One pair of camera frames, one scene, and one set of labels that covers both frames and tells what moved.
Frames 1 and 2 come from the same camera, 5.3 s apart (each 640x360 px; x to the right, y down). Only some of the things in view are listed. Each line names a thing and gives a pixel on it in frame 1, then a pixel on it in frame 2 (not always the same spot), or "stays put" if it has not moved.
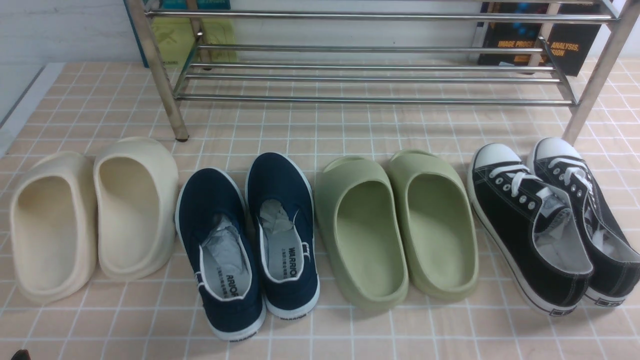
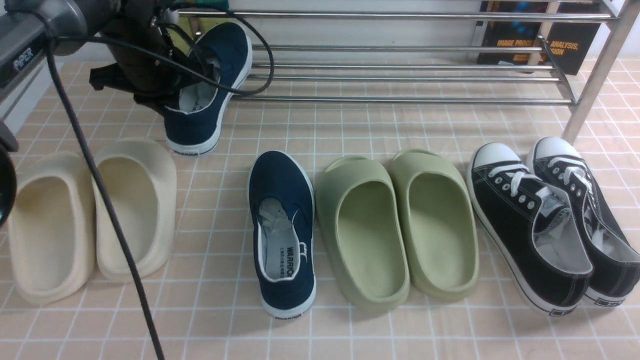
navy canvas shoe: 280,207 stays put
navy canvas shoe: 212,222 → 218,61
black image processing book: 572,45 stays put
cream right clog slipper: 136,187 stays put
